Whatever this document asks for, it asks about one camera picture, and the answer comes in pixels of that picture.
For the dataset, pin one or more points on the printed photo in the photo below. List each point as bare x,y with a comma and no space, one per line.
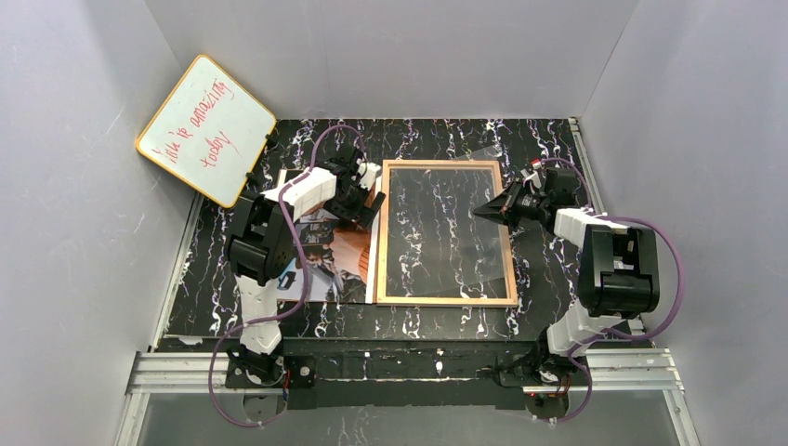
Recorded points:
338,254

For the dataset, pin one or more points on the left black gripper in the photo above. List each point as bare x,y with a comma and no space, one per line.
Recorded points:
354,201

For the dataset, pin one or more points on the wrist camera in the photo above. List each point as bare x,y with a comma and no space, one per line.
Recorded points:
368,174
532,175

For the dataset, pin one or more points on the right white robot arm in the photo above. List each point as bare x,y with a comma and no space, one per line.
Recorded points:
618,277

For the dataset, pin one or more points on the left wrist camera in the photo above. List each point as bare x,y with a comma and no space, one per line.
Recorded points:
368,174

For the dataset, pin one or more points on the clear plastic sheet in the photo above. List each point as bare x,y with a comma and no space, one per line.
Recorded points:
449,228

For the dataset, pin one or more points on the frame backing board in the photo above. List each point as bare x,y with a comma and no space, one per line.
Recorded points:
286,175

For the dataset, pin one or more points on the wooden picture frame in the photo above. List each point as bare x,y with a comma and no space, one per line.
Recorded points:
443,234

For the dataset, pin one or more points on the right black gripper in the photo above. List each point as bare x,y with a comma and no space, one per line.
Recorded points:
512,204

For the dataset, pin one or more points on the whiteboard with red writing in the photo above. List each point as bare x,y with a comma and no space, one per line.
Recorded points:
209,132

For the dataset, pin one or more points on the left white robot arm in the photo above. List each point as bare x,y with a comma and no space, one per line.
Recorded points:
264,241

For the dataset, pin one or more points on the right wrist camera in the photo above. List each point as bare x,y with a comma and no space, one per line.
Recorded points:
532,175

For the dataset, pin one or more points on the aluminium rail base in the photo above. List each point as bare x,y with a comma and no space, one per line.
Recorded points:
365,354

